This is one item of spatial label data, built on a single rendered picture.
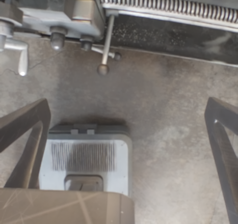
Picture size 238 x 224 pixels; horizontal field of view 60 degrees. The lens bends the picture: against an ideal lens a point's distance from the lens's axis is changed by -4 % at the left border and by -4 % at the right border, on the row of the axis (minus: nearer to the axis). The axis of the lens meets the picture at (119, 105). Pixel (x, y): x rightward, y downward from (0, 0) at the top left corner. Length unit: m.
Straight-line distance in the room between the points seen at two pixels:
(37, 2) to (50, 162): 0.89
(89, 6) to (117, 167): 0.84
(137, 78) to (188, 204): 0.93
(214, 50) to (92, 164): 0.82
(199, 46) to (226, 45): 0.12
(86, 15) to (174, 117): 0.98
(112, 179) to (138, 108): 0.46
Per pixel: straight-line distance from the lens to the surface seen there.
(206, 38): 1.00
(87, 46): 0.75
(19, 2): 0.53
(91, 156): 1.16
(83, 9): 0.56
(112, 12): 0.74
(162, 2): 0.64
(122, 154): 1.14
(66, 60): 1.38
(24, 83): 1.47
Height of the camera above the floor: 1.33
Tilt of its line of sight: 82 degrees down
